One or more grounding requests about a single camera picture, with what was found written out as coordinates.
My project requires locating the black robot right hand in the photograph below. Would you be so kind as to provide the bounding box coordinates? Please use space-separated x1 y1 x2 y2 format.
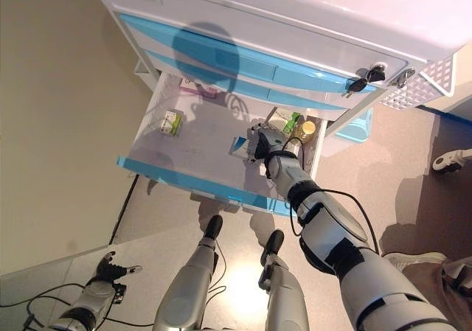
246 122 287 162

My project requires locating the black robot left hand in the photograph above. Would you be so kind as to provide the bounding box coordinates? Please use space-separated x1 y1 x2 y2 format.
94 251 143 284

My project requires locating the blue and white medicine box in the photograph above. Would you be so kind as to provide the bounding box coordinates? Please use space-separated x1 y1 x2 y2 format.
228 135 259 161

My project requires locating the blue-fronted cart drawer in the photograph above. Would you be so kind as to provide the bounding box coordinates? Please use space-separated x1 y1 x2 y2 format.
116 71 327 217

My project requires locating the white medicine box green edge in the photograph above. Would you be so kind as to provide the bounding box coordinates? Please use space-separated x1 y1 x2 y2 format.
267 108 305 133

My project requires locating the pink medicine box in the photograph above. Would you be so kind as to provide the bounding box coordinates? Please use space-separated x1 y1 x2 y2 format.
178 76 218 98

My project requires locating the green and white medicine box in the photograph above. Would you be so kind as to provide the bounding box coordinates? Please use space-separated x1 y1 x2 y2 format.
159 108 184 137

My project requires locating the yellow pill bottle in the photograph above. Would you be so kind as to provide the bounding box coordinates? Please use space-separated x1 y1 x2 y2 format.
293 119 318 144

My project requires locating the silver robot left leg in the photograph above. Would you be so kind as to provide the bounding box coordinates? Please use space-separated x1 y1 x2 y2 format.
153 215 224 331

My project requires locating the light blue lidded waste bin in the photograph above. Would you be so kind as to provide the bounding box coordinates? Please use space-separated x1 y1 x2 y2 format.
324 108 373 158

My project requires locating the black key bunch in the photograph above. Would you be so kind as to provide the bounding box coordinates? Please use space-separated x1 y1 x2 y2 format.
344 64 386 98

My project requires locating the white and blue medical cart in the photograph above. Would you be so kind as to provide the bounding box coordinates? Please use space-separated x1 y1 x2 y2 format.
86 0 472 217

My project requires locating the silver cart latch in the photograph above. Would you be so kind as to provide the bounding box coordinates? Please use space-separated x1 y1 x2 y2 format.
390 67 416 88

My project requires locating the white lattice side basket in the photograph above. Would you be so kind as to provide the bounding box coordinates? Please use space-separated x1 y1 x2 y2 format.
379 41 464 109

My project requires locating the white sneaker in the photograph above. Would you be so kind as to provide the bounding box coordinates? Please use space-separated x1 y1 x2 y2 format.
383 251 449 271

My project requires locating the person in grey-brown clothes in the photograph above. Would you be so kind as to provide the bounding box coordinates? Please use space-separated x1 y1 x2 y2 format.
383 251 472 331

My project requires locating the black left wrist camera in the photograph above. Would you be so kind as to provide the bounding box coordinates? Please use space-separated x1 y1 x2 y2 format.
112 282 128 304

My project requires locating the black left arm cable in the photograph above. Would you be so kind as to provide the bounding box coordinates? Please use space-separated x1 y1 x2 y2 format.
0 282 89 328

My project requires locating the thin black floor cable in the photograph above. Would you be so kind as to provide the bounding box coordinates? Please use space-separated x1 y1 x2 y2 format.
201 237 229 328

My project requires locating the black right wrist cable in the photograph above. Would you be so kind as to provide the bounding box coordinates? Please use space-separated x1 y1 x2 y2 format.
282 136 381 254

